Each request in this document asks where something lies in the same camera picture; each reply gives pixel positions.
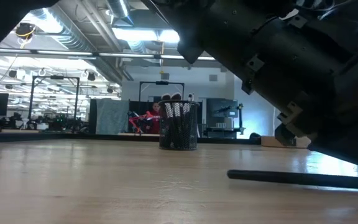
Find grey cloth panel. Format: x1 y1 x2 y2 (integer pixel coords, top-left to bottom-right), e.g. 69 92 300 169
95 98 130 135

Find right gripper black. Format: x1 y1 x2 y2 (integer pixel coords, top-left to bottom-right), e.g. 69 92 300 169
278 40 358 171

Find long ceiling light strip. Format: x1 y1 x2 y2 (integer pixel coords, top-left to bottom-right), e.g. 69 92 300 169
0 48 216 62

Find red desk lamp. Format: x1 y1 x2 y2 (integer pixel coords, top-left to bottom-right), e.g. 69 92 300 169
128 111 155 135

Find black gantry frame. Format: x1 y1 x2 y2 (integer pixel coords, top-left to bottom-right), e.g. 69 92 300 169
28 75 81 131
139 80 185 102

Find shiny round ventilation duct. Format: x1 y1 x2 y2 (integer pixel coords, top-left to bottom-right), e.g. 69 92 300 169
106 0 135 27

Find person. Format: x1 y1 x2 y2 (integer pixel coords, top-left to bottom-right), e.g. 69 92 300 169
146 101 162 135

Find black brush handle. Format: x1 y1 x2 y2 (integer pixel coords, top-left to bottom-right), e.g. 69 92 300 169
227 169 358 191

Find black partition panel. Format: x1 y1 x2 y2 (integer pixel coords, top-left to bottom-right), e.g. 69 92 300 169
128 100 203 135

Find dark equipment cart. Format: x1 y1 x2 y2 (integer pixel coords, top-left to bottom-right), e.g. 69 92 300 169
203 98 246 139

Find black yellow ceiling reel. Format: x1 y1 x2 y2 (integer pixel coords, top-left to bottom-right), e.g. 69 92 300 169
14 22 37 40

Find black mesh pencil cup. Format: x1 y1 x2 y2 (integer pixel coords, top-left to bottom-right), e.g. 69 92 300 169
158 99 200 151

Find background black robot arms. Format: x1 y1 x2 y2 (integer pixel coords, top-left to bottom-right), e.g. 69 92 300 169
11 108 90 131

